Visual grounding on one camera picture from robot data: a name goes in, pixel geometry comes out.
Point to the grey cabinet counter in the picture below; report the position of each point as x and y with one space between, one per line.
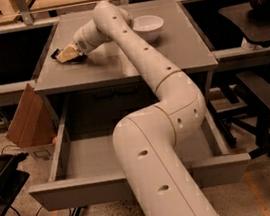
107 65

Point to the white ceramic bowl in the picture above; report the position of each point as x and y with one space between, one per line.
148 27

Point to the grey open top drawer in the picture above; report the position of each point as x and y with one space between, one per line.
85 169

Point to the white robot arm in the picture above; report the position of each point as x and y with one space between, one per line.
144 140

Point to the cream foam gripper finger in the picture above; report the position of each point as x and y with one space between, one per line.
69 53

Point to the brown cardboard box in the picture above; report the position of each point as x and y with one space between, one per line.
32 128

